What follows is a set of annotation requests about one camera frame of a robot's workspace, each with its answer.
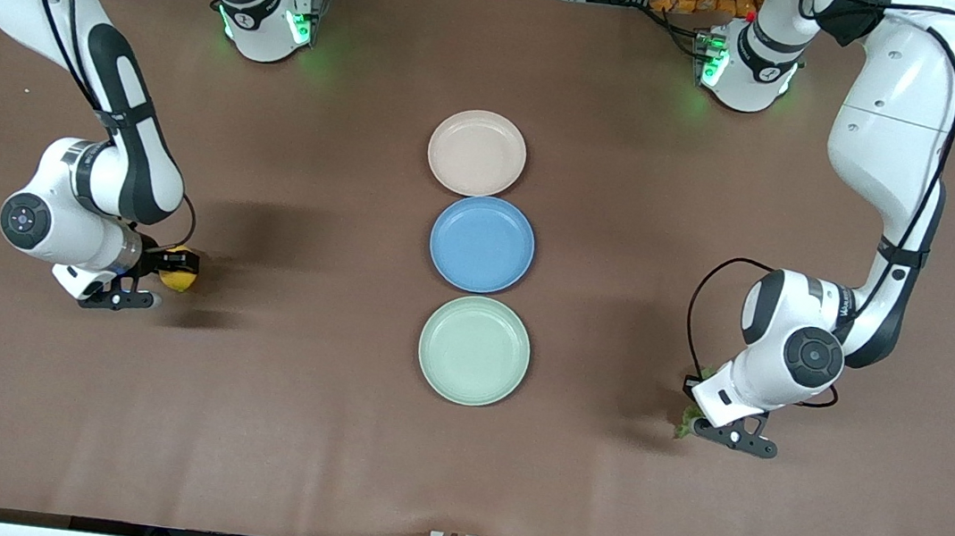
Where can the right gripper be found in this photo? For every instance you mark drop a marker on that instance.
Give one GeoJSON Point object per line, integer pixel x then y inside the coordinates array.
{"type": "Point", "coordinates": [148, 260]}

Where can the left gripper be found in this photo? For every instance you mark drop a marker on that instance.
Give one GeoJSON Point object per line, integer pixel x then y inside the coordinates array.
{"type": "Point", "coordinates": [689, 389]}

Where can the yellow lemon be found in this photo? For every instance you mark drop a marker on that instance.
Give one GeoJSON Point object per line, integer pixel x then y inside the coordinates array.
{"type": "Point", "coordinates": [178, 277]}

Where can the green lettuce leaf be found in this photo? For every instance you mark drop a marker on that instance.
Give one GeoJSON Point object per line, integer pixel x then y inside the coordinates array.
{"type": "Point", "coordinates": [683, 423]}

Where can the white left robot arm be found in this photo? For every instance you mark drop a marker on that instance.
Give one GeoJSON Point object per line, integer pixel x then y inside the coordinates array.
{"type": "Point", "coordinates": [894, 127]}

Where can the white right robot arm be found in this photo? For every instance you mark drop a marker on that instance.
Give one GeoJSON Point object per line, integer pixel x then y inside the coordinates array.
{"type": "Point", "coordinates": [124, 138]}

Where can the pale green round plate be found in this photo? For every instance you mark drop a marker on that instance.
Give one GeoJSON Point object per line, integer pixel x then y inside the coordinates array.
{"type": "Point", "coordinates": [473, 350]}

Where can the blue round plate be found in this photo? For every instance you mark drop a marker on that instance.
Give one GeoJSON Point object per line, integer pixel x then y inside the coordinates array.
{"type": "Point", "coordinates": [482, 244]}

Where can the beige round plate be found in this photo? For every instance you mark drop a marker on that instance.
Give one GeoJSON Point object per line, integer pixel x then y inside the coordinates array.
{"type": "Point", "coordinates": [477, 153]}

